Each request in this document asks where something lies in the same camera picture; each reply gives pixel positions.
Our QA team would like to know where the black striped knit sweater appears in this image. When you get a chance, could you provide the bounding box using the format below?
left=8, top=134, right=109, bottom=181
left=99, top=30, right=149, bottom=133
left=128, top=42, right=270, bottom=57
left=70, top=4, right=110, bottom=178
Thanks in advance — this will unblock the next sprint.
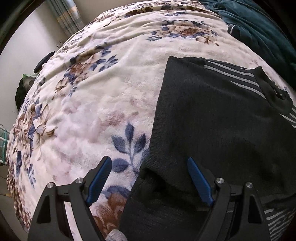
left=119, top=57, right=295, bottom=240

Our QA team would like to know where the floral plush bed blanket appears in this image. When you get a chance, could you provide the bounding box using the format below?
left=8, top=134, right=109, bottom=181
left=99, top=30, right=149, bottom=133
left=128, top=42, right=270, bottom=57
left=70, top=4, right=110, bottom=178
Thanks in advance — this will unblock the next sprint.
left=6, top=1, right=295, bottom=235

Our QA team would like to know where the black and yellow object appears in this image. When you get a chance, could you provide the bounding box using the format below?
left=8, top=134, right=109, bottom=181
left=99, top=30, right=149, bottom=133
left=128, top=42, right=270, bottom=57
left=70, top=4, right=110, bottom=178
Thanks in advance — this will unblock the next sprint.
left=33, top=51, right=55, bottom=74

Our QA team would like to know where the teal velvet garment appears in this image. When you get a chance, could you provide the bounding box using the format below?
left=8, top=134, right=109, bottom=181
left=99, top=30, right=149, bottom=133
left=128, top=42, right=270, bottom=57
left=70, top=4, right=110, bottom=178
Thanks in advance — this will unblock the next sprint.
left=200, top=1, right=295, bottom=72

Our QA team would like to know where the striped window curtain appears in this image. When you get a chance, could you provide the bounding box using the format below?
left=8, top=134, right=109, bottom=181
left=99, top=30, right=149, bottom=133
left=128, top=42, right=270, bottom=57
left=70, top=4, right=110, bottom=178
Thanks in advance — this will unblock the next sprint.
left=47, top=0, right=85, bottom=37

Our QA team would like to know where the green wire rack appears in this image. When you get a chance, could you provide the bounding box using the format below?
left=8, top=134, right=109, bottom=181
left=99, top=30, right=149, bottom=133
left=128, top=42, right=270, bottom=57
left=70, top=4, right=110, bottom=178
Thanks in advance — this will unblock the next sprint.
left=0, top=125, right=10, bottom=166

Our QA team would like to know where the dark bag with green frame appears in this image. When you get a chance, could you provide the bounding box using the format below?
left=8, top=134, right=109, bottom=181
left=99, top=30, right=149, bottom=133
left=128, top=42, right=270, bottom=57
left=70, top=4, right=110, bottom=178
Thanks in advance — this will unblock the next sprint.
left=15, top=74, right=37, bottom=111

